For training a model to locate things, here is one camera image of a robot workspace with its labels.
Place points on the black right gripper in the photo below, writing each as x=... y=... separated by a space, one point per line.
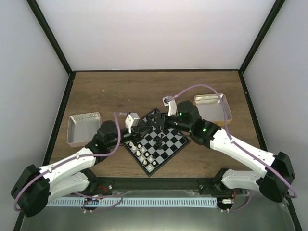
x=160 y=116

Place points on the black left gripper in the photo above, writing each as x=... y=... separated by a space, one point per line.
x=137 y=133

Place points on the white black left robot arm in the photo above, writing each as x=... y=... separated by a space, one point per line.
x=103 y=144

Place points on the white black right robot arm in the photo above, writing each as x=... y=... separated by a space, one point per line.
x=271 y=174

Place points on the pile of black chess pieces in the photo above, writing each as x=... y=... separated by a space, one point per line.
x=158 y=142

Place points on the black white chess board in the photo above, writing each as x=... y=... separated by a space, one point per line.
x=156 y=149

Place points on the gold metal tin box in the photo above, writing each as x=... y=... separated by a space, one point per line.
x=211 y=108

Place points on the silver pink tin lid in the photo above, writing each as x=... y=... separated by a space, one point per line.
x=82 y=128

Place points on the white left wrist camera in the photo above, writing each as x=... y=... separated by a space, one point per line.
x=132 y=120

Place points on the black aluminium frame rail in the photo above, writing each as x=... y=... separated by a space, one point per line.
x=154 y=184

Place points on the light blue cable duct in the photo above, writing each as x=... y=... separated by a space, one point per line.
x=202 y=202

